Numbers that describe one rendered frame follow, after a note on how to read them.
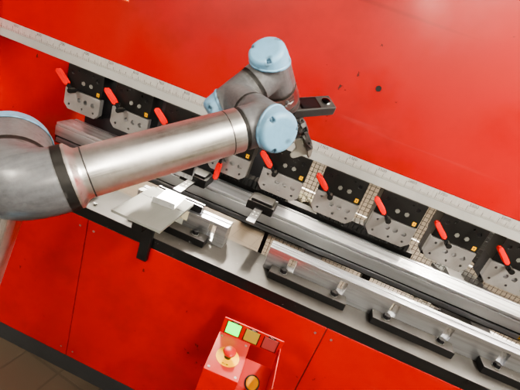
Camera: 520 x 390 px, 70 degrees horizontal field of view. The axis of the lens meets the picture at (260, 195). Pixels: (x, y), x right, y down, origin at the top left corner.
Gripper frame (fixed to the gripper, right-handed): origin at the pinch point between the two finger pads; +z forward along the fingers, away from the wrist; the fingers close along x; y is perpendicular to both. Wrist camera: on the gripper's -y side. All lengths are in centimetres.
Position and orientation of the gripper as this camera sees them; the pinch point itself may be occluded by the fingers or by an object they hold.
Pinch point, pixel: (305, 145)
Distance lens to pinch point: 101.1
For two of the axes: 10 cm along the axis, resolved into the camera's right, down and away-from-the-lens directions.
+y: -8.9, 4.6, 0.5
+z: 2.6, 4.2, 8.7
